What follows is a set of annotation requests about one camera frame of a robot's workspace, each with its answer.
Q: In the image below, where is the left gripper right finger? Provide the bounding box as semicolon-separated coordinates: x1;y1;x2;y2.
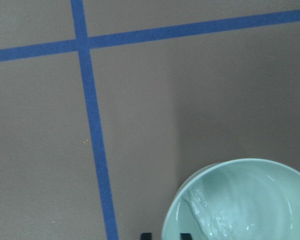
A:
180;233;191;240

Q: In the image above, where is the pale green bowl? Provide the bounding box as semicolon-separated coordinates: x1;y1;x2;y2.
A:
161;158;300;240

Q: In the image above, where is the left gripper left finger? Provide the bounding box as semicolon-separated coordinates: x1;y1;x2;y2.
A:
140;232;152;240

